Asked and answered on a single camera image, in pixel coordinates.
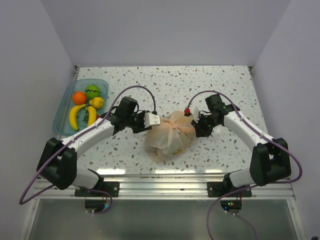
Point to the fake yellow lemon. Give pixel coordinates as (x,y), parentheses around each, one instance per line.
(97,102)

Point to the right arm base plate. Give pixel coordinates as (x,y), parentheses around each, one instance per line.
(220,188)

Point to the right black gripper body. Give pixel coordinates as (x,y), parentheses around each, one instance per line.
(205,124)

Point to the aluminium rail frame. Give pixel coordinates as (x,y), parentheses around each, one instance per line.
(188,186)

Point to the round controller board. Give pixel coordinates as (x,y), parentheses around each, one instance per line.
(232,206)
(95,206)

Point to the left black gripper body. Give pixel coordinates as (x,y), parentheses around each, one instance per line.
(138,122)

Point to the blue plastic tray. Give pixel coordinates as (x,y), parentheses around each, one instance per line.
(61,124)

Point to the fake orange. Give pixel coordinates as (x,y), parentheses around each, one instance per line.
(79,98)

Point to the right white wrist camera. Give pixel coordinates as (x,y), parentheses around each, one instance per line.
(192,111)

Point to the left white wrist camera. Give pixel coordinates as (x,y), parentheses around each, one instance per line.
(151,119)

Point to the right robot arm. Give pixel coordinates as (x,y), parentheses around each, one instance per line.
(270,160)

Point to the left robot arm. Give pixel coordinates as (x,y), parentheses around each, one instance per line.
(58,162)

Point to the left round controller board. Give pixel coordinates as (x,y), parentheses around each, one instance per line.
(95,206)

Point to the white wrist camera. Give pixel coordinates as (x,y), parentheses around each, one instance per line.
(151,119)
(192,111)

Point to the orange plastic bag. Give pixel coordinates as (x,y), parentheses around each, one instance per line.
(171,138)

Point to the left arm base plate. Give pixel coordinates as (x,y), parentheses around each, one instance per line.
(102,189)

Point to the fake green apple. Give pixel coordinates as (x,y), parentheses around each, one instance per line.
(92,91)

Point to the right round controller board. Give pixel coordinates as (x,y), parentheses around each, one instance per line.
(232,206)

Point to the fake yellow banana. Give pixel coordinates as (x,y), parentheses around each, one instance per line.
(73,116)
(91,115)

